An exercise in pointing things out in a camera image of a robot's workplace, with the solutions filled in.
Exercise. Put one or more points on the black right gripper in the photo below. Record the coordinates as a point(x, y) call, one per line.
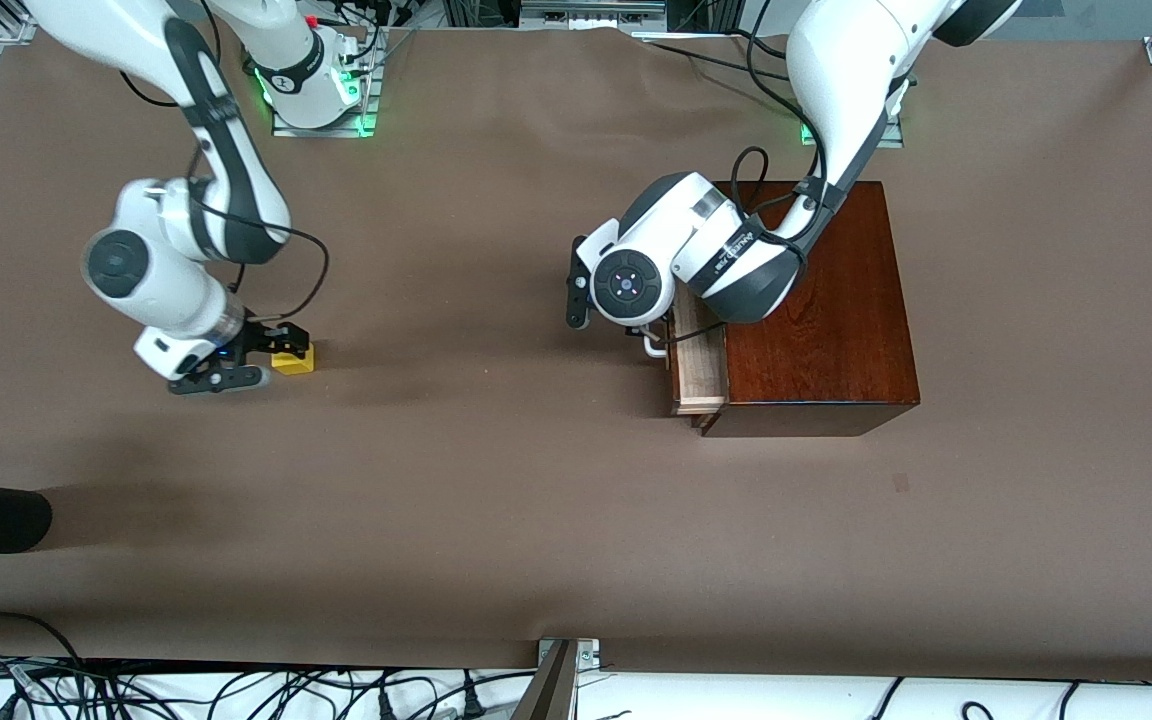
point(254, 338)

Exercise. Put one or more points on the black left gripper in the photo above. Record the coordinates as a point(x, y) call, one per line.
point(656, 329)

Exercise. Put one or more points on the yellow cube block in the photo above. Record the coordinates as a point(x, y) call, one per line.
point(294, 365)

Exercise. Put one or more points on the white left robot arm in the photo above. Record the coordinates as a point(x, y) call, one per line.
point(836, 70)

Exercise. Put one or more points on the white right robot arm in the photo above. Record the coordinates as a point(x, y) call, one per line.
point(166, 270)

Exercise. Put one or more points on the dark brown wooden cabinet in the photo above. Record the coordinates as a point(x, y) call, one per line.
point(836, 350)

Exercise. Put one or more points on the grey metal frame box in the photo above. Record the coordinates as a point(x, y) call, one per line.
point(591, 12)

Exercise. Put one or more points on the small aluminium bracket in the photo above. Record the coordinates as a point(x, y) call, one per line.
point(586, 652)

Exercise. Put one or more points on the dark metal post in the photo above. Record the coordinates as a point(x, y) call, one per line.
point(546, 690)

